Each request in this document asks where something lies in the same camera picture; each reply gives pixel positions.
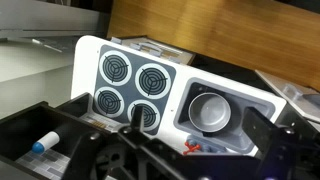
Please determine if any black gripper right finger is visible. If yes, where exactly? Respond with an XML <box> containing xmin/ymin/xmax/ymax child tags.
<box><xmin>241</xmin><ymin>107</ymin><xmax>278</xmax><ymax>158</ymax></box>

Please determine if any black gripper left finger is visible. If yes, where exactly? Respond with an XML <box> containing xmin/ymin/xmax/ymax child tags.
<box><xmin>129</xmin><ymin>105</ymin><xmax>146</xmax><ymax>133</ymax></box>

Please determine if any grey metal bowl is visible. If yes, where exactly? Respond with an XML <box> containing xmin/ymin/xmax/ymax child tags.
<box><xmin>188</xmin><ymin>92</ymin><xmax>232</xmax><ymax>133</ymax></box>

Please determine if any blue toy tap knob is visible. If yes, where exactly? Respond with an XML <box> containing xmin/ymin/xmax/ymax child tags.
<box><xmin>199</xmin><ymin>143</ymin><xmax>221</xmax><ymax>155</ymax></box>

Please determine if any black white toy kitchen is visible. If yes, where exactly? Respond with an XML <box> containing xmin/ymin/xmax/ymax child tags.
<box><xmin>0</xmin><ymin>34</ymin><xmax>320</xmax><ymax>180</ymax></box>

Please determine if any red toy tap knob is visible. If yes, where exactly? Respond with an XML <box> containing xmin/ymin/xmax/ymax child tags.
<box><xmin>183</xmin><ymin>140</ymin><xmax>202</xmax><ymax>156</ymax></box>

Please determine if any grey stove knob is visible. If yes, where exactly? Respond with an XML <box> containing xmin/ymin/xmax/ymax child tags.
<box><xmin>167</xmin><ymin>55</ymin><xmax>182</xmax><ymax>65</ymax></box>
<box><xmin>148</xmin><ymin>49</ymin><xmax>163</xmax><ymax>58</ymax></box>
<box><xmin>110</xmin><ymin>36</ymin><xmax>123</xmax><ymax>45</ymax></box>
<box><xmin>129</xmin><ymin>42</ymin><xmax>142</xmax><ymax>51</ymax></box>

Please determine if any white shaker blue cap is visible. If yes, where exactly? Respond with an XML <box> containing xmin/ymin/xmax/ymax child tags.
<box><xmin>31</xmin><ymin>130</ymin><xmax>62</xmax><ymax>155</ymax></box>

